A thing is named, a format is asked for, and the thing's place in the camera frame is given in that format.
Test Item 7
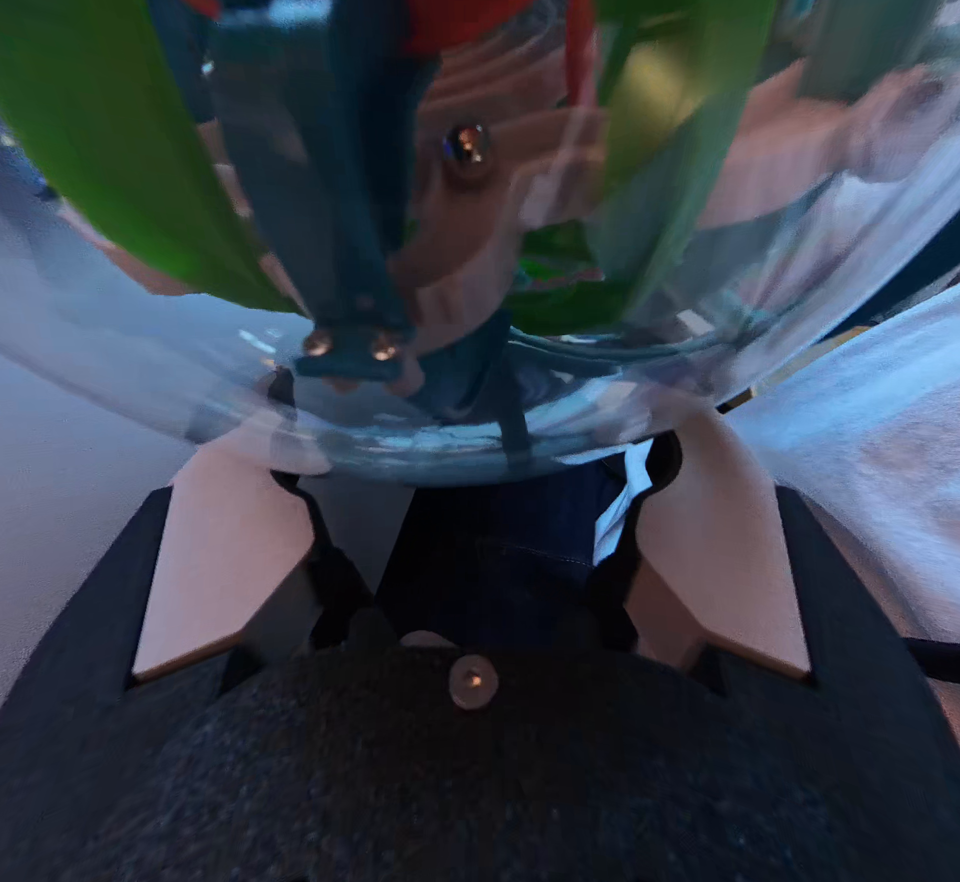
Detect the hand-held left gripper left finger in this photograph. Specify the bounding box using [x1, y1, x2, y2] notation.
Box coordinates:
[131, 439, 335, 682]

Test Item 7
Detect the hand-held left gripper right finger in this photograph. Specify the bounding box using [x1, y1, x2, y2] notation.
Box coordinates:
[618, 408, 815, 679]

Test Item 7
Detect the clear plastic maze ball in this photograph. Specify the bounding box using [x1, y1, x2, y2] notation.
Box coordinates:
[0, 0, 960, 490]

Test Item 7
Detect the small steel ball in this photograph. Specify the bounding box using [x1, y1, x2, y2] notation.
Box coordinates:
[439, 121, 496, 174]

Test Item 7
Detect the person in white shirt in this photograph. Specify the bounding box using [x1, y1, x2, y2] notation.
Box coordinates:
[594, 285, 960, 680]

